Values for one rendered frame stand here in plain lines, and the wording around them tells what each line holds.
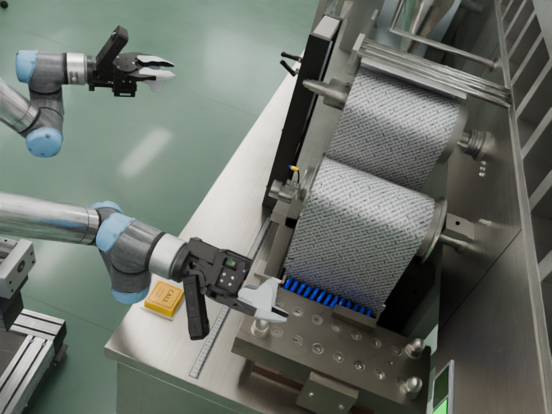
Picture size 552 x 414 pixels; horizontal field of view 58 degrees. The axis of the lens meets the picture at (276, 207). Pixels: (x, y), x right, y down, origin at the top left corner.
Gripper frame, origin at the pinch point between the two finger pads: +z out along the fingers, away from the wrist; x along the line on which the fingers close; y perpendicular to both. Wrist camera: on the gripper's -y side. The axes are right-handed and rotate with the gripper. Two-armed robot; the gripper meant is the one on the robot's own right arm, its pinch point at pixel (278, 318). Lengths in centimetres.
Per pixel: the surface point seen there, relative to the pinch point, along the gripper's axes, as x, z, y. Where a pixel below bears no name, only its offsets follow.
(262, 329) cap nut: 11.4, -2.3, -6.1
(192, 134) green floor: 220, -99, 33
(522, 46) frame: 38, 28, 75
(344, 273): 21.4, 8.9, 9.7
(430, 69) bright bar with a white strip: 25, 9, 58
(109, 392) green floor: 94, -50, -74
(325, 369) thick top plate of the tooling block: 12.3, 12.2, -8.3
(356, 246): 15.9, 8.8, 16.2
